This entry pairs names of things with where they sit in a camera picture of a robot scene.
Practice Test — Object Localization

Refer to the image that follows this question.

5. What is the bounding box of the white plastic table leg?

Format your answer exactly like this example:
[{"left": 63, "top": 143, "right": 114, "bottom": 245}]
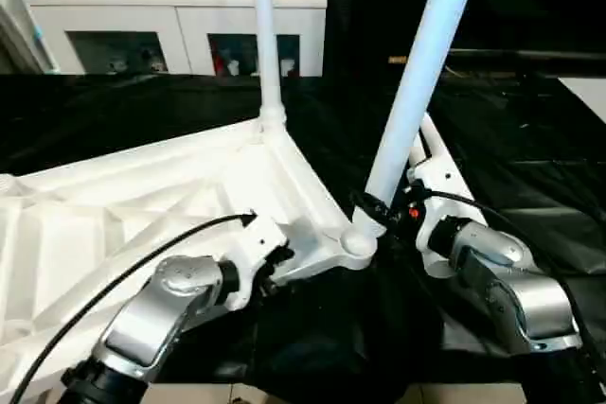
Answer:
[
  {"left": 407, "top": 134, "right": 429, "bottom": 172},
  {"left": 250, "top": 0, "right": 288, "bottom": 136},
  {"left": 352, "top": 0, "right": 487, "bottom": 237},
  {"left": 419, "top": 113, "right": 457, "bottom": 174}
]

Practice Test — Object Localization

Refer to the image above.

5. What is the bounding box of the white plastic table top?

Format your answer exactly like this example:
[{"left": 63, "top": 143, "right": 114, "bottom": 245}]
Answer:
[{"left": 0, "top": 118, "right": 378, "bottom": 400}]

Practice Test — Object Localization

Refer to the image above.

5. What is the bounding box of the white flat board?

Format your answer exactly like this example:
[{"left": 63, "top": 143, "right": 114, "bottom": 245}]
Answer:
[{"left": 559, "top": 78, "right": 606, "bottom": 127}]

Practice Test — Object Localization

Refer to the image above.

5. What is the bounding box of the black mat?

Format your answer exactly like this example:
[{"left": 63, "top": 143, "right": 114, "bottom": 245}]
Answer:
[{"left": 0, "top": 71, "right": 606, "bottom": 388}]

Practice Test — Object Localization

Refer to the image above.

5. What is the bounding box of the white cabinet with glass doors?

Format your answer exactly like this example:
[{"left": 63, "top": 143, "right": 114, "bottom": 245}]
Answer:
[{"left": 27, "top": 0, "right": 329, "bottom": 77}]

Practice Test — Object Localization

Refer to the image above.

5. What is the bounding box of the light blue plastic pole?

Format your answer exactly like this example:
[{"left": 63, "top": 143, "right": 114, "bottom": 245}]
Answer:
[{"left": 8, "top": 0, "right": 53, "bottom": 72}]

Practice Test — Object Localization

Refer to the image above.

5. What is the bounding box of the grey curtain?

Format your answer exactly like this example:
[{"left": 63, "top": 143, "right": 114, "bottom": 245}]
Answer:
[{"left": 0, "top": 0, "right": 39, "bottom": 74}]

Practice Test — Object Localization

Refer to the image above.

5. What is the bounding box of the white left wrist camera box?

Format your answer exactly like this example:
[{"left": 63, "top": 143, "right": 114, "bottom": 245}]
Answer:
[{"left": 225, "top": 217, "right": 291, "bottom": 312}]

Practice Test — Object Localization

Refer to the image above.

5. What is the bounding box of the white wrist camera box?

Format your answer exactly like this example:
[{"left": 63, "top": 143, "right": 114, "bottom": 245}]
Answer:
[
  {"left": 407, "top": 160, "right": 476, "bottom": 279},
  {"left": 225, "top": 217, "right": 291, "bottom": 312}
]

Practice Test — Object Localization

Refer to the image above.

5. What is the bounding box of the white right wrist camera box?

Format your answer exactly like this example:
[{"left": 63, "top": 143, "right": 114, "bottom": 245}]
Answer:
[{"left": 407, "top": 160, "right": 476, "bottom": 279}]

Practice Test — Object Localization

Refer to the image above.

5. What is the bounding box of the black metal rail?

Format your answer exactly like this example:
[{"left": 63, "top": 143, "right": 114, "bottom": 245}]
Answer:
[{"left": 445, "top": 48, "right": 606, "bottom": 75}]

